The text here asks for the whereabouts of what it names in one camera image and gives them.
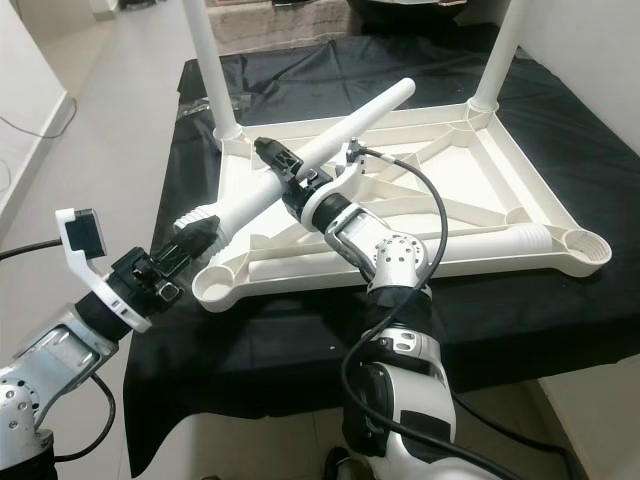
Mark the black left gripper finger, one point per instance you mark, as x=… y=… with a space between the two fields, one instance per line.
x=198 y=240

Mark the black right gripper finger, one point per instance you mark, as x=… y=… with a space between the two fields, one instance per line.
x=277 y=157

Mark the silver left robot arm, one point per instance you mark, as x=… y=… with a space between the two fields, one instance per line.
x=50 y=400

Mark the beige cloth covered bench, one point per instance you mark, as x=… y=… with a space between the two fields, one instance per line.
x=280 y=20

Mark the black tablecloth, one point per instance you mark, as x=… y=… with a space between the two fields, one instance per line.
x=260 y=380

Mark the black wok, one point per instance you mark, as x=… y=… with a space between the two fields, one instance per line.
x=410 y=5

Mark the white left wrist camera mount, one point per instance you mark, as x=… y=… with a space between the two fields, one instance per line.
x=105 y=290

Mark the speckled grey right wrist camera mount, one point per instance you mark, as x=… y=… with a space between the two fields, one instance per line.
x=350 y=160

